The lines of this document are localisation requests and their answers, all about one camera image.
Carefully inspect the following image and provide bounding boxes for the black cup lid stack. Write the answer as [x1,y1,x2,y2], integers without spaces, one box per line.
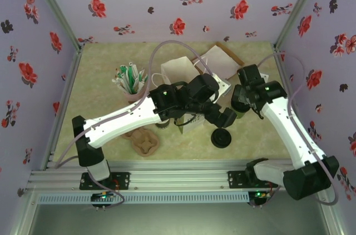
[210,127,232,149]

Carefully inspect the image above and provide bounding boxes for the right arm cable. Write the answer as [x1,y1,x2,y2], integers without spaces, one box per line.
[257,52,340,206]

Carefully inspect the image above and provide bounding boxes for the green wrapped straw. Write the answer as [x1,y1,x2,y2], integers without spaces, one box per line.
[136,69,150,90]
[126,67,136,93]

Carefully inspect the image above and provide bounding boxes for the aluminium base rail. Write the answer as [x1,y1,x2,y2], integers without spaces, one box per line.
[27,159,329,191]

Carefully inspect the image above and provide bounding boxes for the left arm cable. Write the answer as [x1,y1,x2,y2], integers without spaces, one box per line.
[54,40,217,169]

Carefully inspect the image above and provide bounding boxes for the white paper takeout bag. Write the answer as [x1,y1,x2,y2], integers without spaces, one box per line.
[151,56,231,136]

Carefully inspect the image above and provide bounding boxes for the brown pulp cup carrier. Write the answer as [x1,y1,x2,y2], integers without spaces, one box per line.
[121,128,161,158]

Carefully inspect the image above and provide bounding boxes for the aluminium corner post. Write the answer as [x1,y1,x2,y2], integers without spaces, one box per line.
[26,0,84,52]
[274,0,327,52]

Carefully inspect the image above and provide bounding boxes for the grey slotted cable duct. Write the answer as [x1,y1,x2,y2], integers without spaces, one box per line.
[37,192,250,205]

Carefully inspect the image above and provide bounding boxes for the pink straw holder cup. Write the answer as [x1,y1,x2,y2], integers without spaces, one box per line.
[122,89,145,104]

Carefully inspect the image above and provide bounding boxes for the controller board with green light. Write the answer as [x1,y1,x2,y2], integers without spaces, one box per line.
[248,189,272,207]
[91,192,117,208]

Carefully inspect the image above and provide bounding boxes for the white napkin stack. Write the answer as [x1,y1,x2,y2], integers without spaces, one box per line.
[200,46,240,80]

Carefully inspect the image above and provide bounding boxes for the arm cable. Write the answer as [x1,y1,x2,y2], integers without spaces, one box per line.
[54,40,217,169]
[257,52,340,206]

